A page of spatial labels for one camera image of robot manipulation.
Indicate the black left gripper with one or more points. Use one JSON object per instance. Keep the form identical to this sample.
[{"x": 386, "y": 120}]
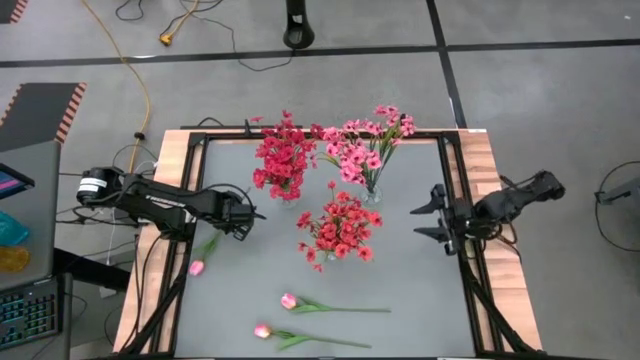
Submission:
[{"x": 235, "y": 212}]

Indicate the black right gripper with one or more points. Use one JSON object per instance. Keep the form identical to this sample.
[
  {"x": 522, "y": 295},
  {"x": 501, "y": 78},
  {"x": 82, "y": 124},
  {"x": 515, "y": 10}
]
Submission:
[{"x": 457, "y": 220}]

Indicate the pink tulip with green stem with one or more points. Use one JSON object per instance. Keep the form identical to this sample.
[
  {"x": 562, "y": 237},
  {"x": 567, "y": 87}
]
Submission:
[
  {"x": 262, "y": 331},
  {"x": 196, "y": 268},
  {"x": 288, "y": 301}
]

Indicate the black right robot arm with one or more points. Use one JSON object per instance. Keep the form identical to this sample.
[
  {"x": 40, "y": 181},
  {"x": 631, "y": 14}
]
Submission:
[{"x": 510, "y": 202}]

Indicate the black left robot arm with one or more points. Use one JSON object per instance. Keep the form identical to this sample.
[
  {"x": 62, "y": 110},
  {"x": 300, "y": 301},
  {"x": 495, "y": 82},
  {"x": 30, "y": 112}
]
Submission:
[{"x": 165, "y": 202}]

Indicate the bulbous embossed glass vase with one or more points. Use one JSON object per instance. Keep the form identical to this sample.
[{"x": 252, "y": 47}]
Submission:
[{"x": 289, "y": 202}]

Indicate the short diamond-cut glass vase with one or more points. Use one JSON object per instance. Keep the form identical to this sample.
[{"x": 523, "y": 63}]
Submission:
[{"x": 372, "y": 199}]

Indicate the tall smooth glass vase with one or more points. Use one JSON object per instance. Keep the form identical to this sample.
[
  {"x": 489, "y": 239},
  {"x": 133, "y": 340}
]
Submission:
[{"x": 331, "y": 257}]

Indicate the light wooden side board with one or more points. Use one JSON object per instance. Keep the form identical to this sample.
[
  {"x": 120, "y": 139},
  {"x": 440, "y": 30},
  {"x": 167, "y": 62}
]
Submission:
[
  {"x": 127, "y": 315},
  {"x": 505, "y": 280}
]

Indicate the black angled bar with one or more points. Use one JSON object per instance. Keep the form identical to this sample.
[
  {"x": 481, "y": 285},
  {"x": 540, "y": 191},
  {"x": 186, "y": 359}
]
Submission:
[{"x": 90, "y": 270}]

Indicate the grey stand leg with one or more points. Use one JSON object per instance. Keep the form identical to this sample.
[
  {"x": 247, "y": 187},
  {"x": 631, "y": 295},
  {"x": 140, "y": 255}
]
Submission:
[{"x": 622, "y": 192}]

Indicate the black tower stand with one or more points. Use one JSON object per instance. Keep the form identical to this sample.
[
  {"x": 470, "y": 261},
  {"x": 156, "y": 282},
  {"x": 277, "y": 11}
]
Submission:
[{"x": 298, "y": 30}]

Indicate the grey desk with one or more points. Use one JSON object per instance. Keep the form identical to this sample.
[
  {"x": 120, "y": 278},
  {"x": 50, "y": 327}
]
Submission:
[{"x": 42, "y": 225}]

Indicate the yellow plastic object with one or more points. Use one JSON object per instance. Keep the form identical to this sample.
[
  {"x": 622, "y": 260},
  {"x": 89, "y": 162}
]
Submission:
[{"x": 12, "y": 259}]

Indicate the teal plastic object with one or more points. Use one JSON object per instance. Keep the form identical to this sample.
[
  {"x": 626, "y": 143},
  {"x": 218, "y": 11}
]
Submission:
[{"x": 10, "y": 230}]

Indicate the backlit black keyboard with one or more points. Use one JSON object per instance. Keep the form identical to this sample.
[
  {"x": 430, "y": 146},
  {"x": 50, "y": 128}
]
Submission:
[{"x": 27, "y": 315}]

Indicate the tablet with lit screen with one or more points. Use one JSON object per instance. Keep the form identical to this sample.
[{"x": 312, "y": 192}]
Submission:
[{"x": 12, "y": 182}]

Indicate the large black striped-edge mat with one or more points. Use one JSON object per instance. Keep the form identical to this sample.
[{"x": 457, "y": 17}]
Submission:
[{"x": 35, "y": 115}]

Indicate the small black striped-edge mat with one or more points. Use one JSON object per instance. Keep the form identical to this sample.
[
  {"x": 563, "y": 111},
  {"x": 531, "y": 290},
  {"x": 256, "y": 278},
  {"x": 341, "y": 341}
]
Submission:
[{"x": 7, "y": 10}]

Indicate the black table frame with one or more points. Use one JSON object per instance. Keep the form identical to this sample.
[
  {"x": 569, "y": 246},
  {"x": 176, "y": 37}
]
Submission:
[{"x": 430, "y": 135}]

